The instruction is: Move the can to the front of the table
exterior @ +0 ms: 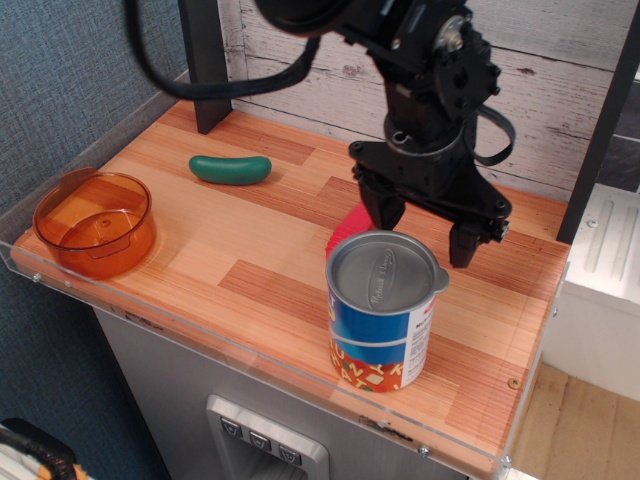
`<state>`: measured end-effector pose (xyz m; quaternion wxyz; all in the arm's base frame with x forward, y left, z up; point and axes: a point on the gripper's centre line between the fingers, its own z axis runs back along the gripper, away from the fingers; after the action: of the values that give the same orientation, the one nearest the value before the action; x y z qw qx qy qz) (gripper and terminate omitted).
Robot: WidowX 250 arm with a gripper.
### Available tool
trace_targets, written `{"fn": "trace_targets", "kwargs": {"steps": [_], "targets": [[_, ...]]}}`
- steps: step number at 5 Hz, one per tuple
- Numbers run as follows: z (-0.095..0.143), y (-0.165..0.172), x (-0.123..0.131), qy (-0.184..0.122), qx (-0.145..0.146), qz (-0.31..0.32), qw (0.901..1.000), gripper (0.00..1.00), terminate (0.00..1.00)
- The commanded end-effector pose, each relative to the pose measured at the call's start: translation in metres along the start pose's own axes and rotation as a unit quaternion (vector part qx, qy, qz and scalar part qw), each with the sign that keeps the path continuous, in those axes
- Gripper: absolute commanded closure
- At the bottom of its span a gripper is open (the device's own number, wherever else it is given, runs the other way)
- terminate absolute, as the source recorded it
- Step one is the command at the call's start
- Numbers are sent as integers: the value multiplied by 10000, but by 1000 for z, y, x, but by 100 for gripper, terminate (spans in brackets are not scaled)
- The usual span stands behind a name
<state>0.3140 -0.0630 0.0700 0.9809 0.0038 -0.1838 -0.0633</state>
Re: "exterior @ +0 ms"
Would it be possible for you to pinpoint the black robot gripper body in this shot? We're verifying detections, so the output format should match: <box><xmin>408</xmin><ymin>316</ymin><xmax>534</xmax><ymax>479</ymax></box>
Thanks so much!
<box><xmin>349</xmin><ymin>119</ymin><xmax>512</xmax><ymax>242</ymax></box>

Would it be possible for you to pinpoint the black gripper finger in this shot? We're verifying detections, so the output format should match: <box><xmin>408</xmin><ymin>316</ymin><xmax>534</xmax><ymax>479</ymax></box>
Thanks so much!
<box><xmin>358</xmin><ymin>179</ymin><xmax>405</xmax><ymax>230</ymax></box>
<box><xmin>449</xmin><ymin>220</ymin><xmax>492</xmax><ymax>268</ymax></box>

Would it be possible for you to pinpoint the alphabet soup toy can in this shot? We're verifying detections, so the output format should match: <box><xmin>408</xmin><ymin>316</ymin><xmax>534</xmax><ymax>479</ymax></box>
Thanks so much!
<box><xmin>326</xmin><ymin>231</ymin><xmax>449</xmax><ymax>393</ymax></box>

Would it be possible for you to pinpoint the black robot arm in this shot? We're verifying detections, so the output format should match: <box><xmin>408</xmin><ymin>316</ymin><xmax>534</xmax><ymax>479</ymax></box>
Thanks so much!
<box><xmin>258</xmin><ymin>1</ymin><xmax>516</xmax><ymax>268</ymax></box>

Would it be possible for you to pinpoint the green toy pickle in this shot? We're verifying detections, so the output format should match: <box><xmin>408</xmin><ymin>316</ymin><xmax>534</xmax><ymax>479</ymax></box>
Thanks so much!
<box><xmin>189</xmin><ymin>155</ymin><xmax>272</xmax><ymax>186</ymax></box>

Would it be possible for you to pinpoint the white toy sink unit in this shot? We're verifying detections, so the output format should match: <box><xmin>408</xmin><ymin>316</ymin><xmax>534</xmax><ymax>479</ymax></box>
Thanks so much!
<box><xmin>542</xmin><ymin>184</ymin><xmax>639</xmax><ymax>400</ymax></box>

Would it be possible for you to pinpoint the clear acrylic table guard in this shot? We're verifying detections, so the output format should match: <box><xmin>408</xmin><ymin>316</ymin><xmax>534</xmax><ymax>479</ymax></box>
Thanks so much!
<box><xmin>14</xmin><ymin>67</ymin><xmax>574</xmax><ymax>479</ymax></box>

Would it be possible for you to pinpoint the silver ice dispenser panel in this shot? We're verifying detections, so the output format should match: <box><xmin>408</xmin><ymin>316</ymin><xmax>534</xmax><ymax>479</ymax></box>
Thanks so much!
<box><xmin>206</xmin><ymin>395</ymin><xmax>330</xmax><ymax>479</ymax></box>

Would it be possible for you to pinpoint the orange transparent plastic pot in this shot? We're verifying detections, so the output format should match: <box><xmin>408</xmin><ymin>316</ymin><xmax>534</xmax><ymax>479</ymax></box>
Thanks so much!
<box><xmin>33</xmin><ymin>167</ymin><xmax>156</xmax><ymax>279</ymax></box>

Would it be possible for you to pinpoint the grey toy fridge cabinet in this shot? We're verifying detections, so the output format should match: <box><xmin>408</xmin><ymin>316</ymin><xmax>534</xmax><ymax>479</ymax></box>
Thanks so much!
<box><xmin>96</xmin><ymin>311</ymin><xmax>464</xmax><ymax>479</ymax></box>

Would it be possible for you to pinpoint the orange black object corner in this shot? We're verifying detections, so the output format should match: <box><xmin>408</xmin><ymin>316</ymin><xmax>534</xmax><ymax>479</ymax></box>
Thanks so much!
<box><xmin>1</xmin><ymin>418</ymin><xmax>91</xmax><ymax>480</ymax></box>

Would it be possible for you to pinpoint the pink handled metal spoon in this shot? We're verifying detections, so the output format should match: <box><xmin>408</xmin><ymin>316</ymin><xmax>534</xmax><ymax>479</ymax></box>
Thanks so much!
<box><xmin>325</xmin><ymin>202</ymin><xmax>373</xmax><ymax>259</ymax></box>

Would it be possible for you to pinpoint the dark grey right post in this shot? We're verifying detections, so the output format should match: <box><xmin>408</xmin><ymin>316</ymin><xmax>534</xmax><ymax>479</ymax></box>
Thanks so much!
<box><xmin>556</xmin><ymin>2</ymin><xmax>639</xmax><ymax>245</ymax></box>

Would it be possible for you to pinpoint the dark grey post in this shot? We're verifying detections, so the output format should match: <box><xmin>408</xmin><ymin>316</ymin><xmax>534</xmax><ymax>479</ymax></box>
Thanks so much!
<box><xmin>178</xmin><ymin>0</ymin><xmax>232</xmax><ymax>134</ymax></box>
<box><xmin>556</xmin><ymin>2</ymin><xmax>639</xmax><ymax>245</ymax></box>

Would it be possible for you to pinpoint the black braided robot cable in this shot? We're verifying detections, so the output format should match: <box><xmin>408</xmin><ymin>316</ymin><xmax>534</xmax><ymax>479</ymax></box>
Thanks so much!
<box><xmin>123</xmin><ymin>0</ymin><xmax>321</xmax><ymax>102</ymax></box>

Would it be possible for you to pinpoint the dark grey left post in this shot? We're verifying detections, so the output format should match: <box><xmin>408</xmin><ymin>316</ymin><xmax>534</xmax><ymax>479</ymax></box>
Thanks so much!
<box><xmin>178</xmin><ymin>0</ymin><xmax>232</xmax><ymax>134</ymax></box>

